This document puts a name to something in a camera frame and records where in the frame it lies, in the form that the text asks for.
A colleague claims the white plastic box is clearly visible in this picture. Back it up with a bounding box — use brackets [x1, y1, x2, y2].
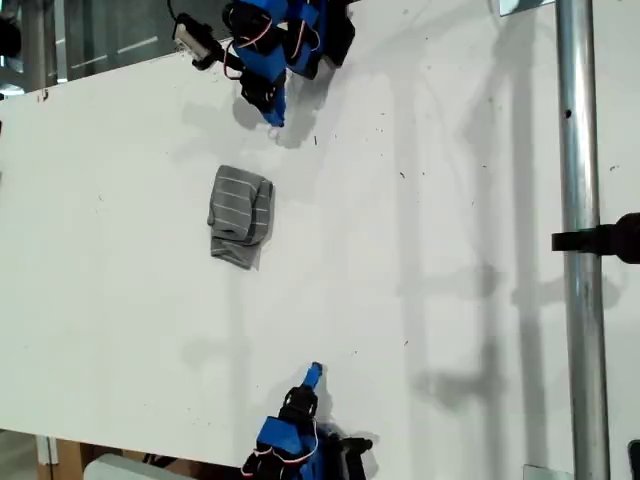
[82, 452, 184, 480]

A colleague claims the black clamp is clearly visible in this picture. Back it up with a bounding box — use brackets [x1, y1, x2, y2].
[551, 212, 640, 265]

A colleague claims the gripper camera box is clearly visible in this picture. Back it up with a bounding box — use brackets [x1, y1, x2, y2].
[339, 435, 374, 480]
[172, 13, 214, 57]

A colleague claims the grey striped towel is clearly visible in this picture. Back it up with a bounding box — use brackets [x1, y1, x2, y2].
[207, 164, 275, 272]

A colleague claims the black round object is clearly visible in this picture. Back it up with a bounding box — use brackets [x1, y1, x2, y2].
[0, 17, 22, 59]

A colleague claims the wooden table leg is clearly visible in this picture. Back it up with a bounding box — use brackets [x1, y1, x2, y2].
[34, 434, 84, 480]

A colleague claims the steel post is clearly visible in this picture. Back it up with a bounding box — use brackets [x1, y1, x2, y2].
[555, 0, 612, 480]

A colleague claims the black camera stalk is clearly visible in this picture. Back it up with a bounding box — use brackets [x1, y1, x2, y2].
[192, 42, 245, 72]

